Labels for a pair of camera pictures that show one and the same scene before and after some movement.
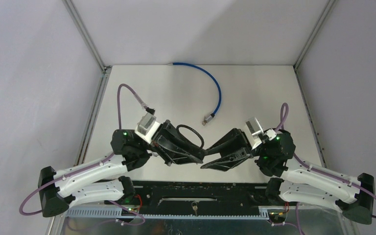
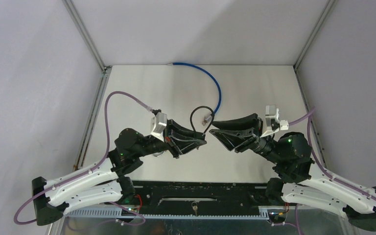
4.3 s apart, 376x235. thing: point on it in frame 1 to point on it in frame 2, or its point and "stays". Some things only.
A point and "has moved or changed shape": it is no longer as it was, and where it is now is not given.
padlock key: (195, 207) stays
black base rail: (199, 198) stays
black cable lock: (182, 126) has moved or changed shape
